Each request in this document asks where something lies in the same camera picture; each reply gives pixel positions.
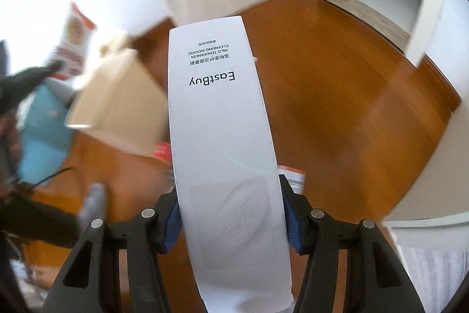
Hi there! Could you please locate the orange white snack packet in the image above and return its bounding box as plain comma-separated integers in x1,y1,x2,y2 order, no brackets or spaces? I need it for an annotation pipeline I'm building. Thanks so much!
48,2,96,81

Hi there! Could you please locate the white EastBuy carton box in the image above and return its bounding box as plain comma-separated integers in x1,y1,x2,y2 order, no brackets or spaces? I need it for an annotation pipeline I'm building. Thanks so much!
168,16,293,312

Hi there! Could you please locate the beige plastic trash bin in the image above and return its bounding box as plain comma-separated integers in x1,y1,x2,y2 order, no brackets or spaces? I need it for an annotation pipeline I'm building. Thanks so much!
65,48,169,157

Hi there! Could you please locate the teal storage box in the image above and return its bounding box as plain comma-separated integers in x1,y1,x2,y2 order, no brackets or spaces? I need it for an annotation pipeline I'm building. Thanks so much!
18,85,73,184

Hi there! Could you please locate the grey left slipper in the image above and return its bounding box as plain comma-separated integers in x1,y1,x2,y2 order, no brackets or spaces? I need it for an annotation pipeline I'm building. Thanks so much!
77,183,108,230

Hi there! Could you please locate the dark trouser leg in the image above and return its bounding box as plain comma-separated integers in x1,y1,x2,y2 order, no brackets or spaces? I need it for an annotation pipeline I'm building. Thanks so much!
1,192,80,249

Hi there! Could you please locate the white pleated bed cover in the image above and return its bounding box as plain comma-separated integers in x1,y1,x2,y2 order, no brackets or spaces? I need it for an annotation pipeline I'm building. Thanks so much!
397,246,468,312

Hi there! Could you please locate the black cable on floor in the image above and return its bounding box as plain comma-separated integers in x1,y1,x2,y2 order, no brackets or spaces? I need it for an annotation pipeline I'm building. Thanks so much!
14,166,77,189

